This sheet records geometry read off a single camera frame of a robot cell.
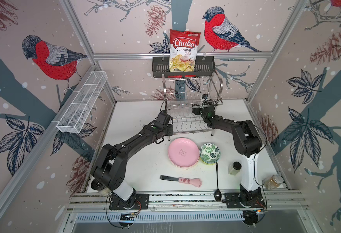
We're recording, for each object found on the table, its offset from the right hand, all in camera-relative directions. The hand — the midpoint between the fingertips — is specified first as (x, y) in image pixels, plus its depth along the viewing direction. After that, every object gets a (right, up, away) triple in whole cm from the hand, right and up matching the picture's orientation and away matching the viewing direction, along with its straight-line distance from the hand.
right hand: (195, 108), depth 104 cm
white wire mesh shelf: (-66, -8, -34) cm, 75 cm away
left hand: (-18, -14, -15) cm, 27 cm away
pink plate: (-9, -29, -15) cm, 34 cm away
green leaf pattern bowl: (+6, -28, -18) cm, 34 cm away
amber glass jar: (+35, -39, -32) cm, 61 cm away
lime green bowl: (+6, -33, -22) cm, 40 cm away
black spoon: (+8, -48, -28) cm, 56 cm away
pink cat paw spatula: (-3, -42, -24) cm, 49 cm away
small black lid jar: (+17, -33, -28) cm, 47 cm away
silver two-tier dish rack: (-10, +12, +19) cm, 24 cm away
